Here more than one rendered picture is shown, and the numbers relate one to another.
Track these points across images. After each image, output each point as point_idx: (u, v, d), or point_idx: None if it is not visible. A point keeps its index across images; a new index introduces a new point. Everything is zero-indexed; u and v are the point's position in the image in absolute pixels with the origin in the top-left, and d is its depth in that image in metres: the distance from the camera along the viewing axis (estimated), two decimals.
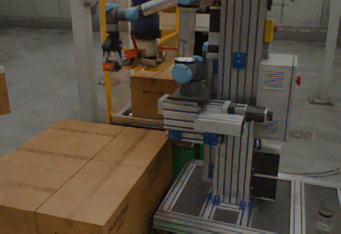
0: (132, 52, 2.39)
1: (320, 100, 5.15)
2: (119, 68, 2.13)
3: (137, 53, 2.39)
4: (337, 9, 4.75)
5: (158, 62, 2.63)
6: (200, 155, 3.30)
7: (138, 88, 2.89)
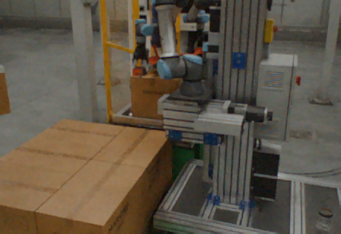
0: (154, 59, 2.78)
1: (320, 100, 5.15)
2: (145, 73, 2.51)
3: (158, 59, 2.78)
4: (337, 9, 4.75)
5: None
6: (200, 155, 3.30)
7: (138, 88, 2.88)
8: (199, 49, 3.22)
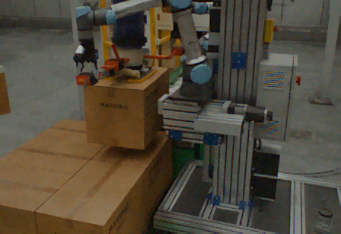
0: (113, 62, 2.12)
1: (320, 100, 5.15)
2: (95, 81, 1.85)
3: (118, 63, 2.12)
4: (337, 9, 4.75)
5: (144, 72, 2.36)
6: (200, 155, 3.30)
7: (94, 99, 2.22)
8: (176, 49, 2.56)
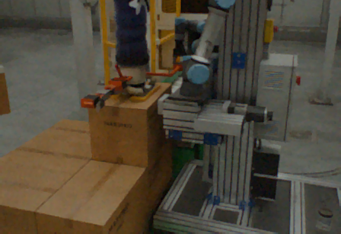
0: (116, 82, 2.17)
1: (320, 100, 5.15)
2: (103, 104, 1.90)
3: (121, 83, 2.16)
4: (337, 9, 4.75)
5: (147, 89, 2.40)
6: (200, 155, 3.30)
7: (98, 118, 2.27)
8: (179, 65, 2.60)
